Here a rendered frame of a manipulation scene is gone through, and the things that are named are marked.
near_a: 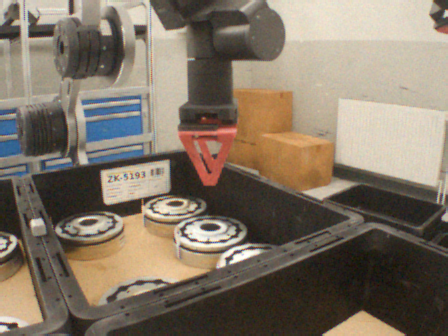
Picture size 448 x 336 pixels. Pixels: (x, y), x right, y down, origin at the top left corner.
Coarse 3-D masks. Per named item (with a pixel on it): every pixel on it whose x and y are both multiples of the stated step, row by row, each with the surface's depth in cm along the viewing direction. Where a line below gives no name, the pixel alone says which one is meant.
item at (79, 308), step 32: (128, 160) 62; (32, 192) 50; (288, 192) 46; (352, 224) 37; (64, 256) 30; (256, 256) 31; (64, 288) 26; (160, 288) 26; (192, 288) 26; (96, 320) 23
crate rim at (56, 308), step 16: (16, 176) 52; (16, 192) 45; (32, 240) 33; (32, 256) 30; (48, 272) 28; (48, 288) 25; (48, 304) 24; (64, 304) 24; (48, 320) 22; (64, 320) 22
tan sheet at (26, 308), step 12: (24, 252) 50; (24, 264) 47; (12, 276) 44; (24, 276) 44; (0, 288) 41; (12, 288) 41; (24, 288) 41; (0, 300) 38; (12, 300) 39; (24, 300) 39; (36, 300) 39; (0, 312) 36; (12, 312) 37; (24, 312) 37; (36, 312) 37
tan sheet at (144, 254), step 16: (128, 224) 61; (128, 240) 55; (144, 240) 55; (160, 240) 55; (112, 256) 50; (128, 256) 50; (144, 256) 51; (160, 256) 51; (80, 272) 46; (96, 272) 46; (112, 272) 46; (128, 272) 46; (144, 272) 46; (160, 272) 47; (176, 272) 47; (192, 272) 47; (96, 288) 42; (96, 304) 39
